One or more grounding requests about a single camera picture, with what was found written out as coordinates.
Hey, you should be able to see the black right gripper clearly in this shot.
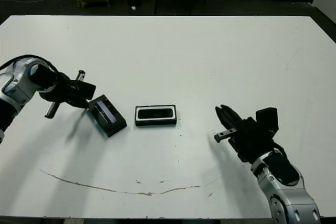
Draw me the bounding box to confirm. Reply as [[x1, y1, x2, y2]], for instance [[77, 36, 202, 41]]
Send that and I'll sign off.
[[214, 104, 276, 164]]

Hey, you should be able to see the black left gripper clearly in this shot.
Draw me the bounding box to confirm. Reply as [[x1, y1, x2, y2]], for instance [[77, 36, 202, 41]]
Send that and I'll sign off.
[[38, 69, 91, 119]]

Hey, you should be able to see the black box lid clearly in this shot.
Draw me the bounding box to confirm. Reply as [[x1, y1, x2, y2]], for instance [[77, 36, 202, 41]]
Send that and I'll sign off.
[[88, 94, 128, 138]]

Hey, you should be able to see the black box with white insert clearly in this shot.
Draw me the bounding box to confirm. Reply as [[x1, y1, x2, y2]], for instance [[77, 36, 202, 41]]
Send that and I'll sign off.
[[134, 104, 176, 128]]

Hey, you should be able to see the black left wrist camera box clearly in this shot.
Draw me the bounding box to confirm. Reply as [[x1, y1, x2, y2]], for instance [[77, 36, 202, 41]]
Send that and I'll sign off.
[[76, 81, 97, 101]]

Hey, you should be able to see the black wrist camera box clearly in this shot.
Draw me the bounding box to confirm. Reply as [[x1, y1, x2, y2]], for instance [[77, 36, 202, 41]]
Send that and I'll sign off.
[[76, 81, 97, 101], [256, 107, 279, 138]]

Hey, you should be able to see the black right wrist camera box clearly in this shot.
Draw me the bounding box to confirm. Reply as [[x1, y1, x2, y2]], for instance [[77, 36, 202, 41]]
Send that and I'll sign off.
[[256, 107, 279, 138]]

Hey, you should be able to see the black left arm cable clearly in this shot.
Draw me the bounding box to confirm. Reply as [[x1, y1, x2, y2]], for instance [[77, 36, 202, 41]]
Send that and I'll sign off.
[[0, 54, 71, 83]]

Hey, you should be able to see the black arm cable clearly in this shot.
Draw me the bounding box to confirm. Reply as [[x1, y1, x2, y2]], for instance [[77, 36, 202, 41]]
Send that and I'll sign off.
[[0, 54, 71, 83], [271, 142, 288, 156]]

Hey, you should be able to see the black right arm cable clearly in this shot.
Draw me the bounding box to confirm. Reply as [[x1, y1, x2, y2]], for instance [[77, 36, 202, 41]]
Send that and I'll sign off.
[[271, 142, 288, 156]]

